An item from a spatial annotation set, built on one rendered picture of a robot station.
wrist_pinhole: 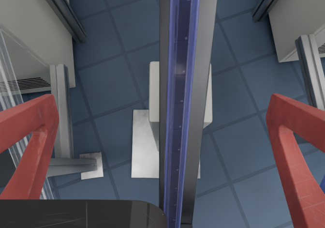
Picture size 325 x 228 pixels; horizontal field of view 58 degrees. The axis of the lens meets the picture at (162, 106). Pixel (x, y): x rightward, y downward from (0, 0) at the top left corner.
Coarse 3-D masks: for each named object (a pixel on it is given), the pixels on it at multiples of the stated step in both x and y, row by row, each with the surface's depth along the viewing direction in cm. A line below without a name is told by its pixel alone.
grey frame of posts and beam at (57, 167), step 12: (48, 0) 85; (60, 0) 86; (60, 12) 93; (72, 12) 98; (72, 24) 101; (72, 36) 110; (84, 36) 113; (48, 168) 63; (60, 168) 68; (72, 168) 77; (84, 168) 89; (96, 168) 106
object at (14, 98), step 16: (0, 32) 15; (0, 48) 15; (0, 64) 16; (0, 80) 16; (16, 80) 17; (0, 96) 17; (16, 96) 17; (16, 144) 19; (16, 160) 19; (48, 192) 22
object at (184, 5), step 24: (192, 0) 14; (192, 24) 14; (168, 48) 15; (192, 48) 15; (168, 72) 16; (192, 72) 16; (168, 96) 17; (168, 120) 18; (168, 144) 19; (168, 168) 20; (168, 192) 21; (168, 216) 23
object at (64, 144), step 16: (64, 64) 82; (64, 80) 80; (64, 96) 79; (64, 112) 79; (64, 128) 78; (64, 144) 77; (0, 160) 42; (96, 160) 107; (0, 176) 42; (96, 176) 106
